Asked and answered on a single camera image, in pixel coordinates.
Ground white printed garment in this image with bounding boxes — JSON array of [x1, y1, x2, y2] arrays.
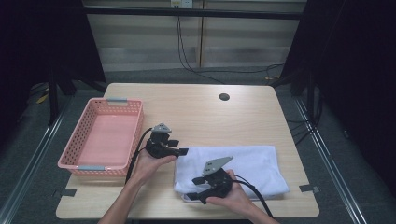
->
[[173, 145, 290, 203]]

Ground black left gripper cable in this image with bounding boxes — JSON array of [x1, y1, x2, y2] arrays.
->
[[124, 126, 154, 185]]

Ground person's left hand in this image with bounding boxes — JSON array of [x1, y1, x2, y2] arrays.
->
[[131, 148, 177, 185]]

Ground metal floor rail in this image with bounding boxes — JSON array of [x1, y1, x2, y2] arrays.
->
[[293, 95, 369, 224], [0, 95, 73, 224]]

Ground white wall outlet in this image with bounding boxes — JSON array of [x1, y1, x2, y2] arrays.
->
[[169, 0, 194, 9]]

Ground black floor cables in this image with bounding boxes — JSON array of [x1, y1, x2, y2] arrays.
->
[[285, 87, 324, 147]]

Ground yellow floor item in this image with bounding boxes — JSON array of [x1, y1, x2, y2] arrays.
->
[[35, 92, 50, 105]]

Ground black metal stand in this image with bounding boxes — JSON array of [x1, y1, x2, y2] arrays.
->
[[48, 69, 61, 126]]

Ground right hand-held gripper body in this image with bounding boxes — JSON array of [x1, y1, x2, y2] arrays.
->
[[199, 155, 234, 201]]

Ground person's right hand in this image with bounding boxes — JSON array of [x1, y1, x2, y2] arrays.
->
[[205, 169, 250, 217]]

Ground black hanging wall cable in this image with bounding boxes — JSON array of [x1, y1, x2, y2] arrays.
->
[[176, 15, 286, 86]]

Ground black curtain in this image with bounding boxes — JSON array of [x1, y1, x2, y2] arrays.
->
[[280, 0, 396, 190], [0, 0, 107, 150]]

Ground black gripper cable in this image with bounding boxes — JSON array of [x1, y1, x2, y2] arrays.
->
[[124, 126, 154, 185], [229, 173, 276, 219]]

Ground black horizontal frame bar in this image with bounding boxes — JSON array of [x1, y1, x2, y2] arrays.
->
[[83, 6, 305, 21]]

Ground black tape strip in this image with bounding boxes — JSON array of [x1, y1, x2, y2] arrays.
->
[[51, 188, 78, 199], [299, 183, 321, 193]]

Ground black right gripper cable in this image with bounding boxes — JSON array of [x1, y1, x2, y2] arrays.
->
[[229, 173, 276, 219]]

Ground pink plastic basket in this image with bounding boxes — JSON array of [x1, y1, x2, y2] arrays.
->
[[57, 97, 145, 178]]

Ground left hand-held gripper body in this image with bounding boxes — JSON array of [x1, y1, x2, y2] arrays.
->
[[145, 122, 181, 160]]

